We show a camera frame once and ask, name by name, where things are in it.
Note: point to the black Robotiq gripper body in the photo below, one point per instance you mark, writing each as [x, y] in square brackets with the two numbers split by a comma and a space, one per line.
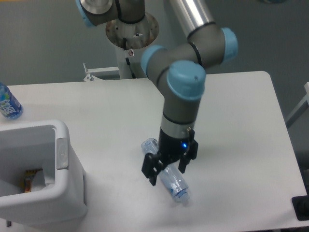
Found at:
[172, 147]

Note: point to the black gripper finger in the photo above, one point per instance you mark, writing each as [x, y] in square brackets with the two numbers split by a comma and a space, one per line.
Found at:
[191, 152]
[152, 165]

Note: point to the clear plastic bottle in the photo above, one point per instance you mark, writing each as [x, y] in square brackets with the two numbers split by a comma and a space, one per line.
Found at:
[171, 177]

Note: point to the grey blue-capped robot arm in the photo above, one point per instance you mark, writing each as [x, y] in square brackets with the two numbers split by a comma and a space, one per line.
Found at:
[178, 74]

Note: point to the white plastic trash can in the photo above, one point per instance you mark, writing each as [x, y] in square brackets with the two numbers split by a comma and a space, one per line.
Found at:
[57, 192]

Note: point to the colourful snack wrapper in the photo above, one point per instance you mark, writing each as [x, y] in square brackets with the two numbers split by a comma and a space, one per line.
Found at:
[28, 177]

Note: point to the blue labelled water bottle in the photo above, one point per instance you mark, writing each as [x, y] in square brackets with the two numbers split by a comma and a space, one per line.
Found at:
[10, 107]

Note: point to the white left pedestal bracket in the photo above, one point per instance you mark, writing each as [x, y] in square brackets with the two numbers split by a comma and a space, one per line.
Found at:
[107, 73]

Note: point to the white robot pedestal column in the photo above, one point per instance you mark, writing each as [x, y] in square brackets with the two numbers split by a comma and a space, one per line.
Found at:
[130, 41]

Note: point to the white frame at right edge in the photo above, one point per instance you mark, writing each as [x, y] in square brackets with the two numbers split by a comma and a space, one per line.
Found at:
[299, 109]

